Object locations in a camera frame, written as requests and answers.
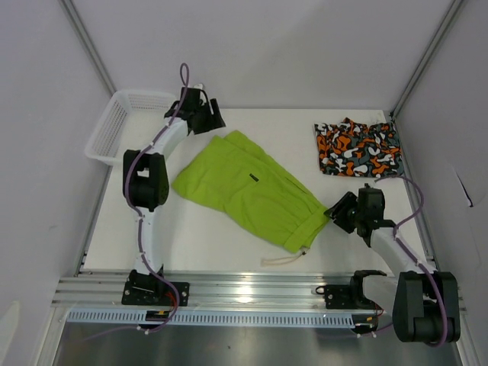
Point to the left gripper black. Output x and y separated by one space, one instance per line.
214 120

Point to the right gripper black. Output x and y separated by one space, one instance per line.
337 211

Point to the lime green shorts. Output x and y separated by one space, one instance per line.
235 176

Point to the orange camouflage shorts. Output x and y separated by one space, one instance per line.
357 150

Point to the white plastic basket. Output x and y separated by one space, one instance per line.
104 142

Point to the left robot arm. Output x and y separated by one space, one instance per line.
146 181

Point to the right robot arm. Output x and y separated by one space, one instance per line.
421 300

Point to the right aluminium side rail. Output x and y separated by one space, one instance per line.
425 246

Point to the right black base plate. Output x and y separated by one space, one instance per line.
344 297

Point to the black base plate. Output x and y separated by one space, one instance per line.
344 297
147 290

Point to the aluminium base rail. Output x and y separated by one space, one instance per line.
225 291

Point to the left aluminium corner post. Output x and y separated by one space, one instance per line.
88 45

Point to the aluminium corner post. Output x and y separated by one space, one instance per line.
88 45
447 22

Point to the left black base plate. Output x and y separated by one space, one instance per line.
147 290

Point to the white slotted cable duct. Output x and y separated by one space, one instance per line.
214 318

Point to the right aluminium corner post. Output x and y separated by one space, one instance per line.
447 22

